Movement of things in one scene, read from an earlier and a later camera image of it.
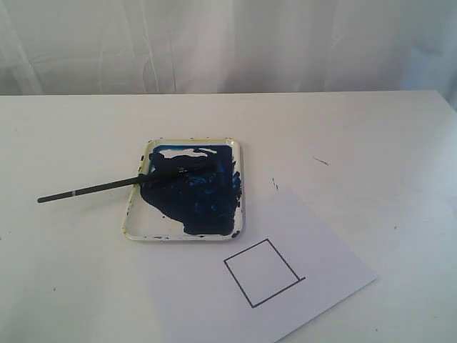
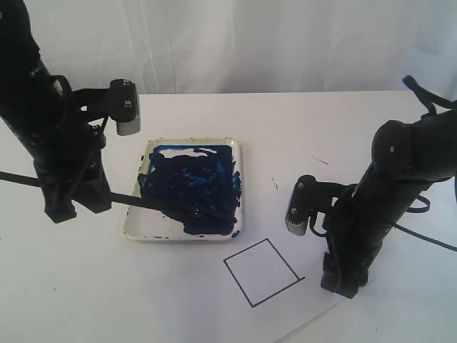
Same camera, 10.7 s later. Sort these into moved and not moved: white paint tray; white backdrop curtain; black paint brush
Moved: black paint brush
Not moved: white backdrop curtain; white paint tray
